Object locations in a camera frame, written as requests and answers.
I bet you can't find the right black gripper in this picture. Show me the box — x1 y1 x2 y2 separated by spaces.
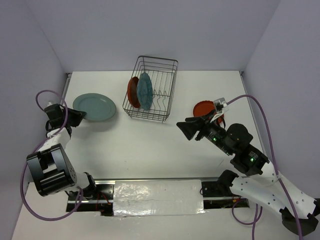
174 108 232 155

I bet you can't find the small orange scalloped plate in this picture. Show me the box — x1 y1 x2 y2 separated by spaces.
192 100 216 117

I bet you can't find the light green plate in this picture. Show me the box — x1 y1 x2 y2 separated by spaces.
72 93 117 122

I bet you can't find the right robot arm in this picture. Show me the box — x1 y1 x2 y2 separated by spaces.
176 116 320 236

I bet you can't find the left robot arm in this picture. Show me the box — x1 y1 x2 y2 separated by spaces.
26 104 98 200

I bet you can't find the teal embossed plate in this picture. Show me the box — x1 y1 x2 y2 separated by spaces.
136 72 153 111

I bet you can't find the silver foil cover panel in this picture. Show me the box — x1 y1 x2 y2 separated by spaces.
113 179 205 217

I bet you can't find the red plate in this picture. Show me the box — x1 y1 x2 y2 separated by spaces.
127 76 140 108

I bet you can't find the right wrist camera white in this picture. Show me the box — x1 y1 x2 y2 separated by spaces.
210 98 229 121

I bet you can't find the wire dish rack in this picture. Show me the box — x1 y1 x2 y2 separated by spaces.
122 55 179 122

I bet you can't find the black mounting rail base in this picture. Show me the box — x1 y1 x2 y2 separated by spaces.
77 177 249 217

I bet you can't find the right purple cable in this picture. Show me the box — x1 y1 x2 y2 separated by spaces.
224 94 305 240

